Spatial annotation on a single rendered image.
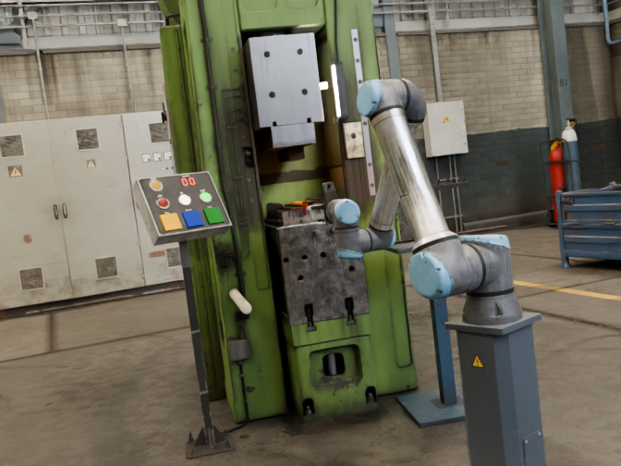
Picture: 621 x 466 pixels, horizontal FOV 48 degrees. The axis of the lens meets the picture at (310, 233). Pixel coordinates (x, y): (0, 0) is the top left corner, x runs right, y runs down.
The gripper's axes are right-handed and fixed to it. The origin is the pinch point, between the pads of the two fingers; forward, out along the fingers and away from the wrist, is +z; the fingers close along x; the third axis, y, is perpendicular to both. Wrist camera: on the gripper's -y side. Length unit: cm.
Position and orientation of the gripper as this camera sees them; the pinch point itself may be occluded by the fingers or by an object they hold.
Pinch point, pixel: (323, 204)
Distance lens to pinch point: 290.2
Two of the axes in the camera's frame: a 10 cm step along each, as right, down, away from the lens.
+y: 1.2, 9.9, 0.8
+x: 9.7, -1.4, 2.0
